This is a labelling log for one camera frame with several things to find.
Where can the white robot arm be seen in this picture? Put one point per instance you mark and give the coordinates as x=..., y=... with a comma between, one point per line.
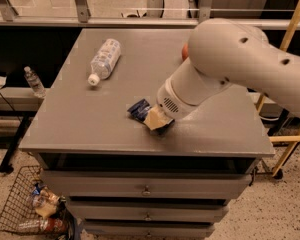
x=221, y=53

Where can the red apple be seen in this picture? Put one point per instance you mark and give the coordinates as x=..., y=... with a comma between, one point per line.
x=185, y=52

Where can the bottle lying in basket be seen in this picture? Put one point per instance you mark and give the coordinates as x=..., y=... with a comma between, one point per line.
x=49, y=225

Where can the clear plastic water bottle lying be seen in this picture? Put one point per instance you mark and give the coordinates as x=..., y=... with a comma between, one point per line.
x=104, y=62

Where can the small upright water bottle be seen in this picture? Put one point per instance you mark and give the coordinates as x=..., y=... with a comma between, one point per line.
x=34, y=82

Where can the blue rxbar blueberry wrapper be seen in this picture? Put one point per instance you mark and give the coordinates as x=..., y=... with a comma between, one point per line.
x=140, y=110

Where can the metal railing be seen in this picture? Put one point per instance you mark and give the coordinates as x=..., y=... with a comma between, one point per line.
x=265, y=14

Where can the grey drawer cabinet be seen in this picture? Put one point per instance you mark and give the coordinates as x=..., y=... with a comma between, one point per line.
x=120, y=178

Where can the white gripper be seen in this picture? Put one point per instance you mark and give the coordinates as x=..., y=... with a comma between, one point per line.
x=171, y=103

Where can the black wire basket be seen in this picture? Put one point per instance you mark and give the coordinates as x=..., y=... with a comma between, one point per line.
x=18, y=206

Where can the grey side shelf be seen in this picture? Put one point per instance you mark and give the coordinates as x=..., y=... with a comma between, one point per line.
x=21, y=99

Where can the snack bag in basket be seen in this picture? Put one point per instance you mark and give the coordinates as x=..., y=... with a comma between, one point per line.
x=45, y=203

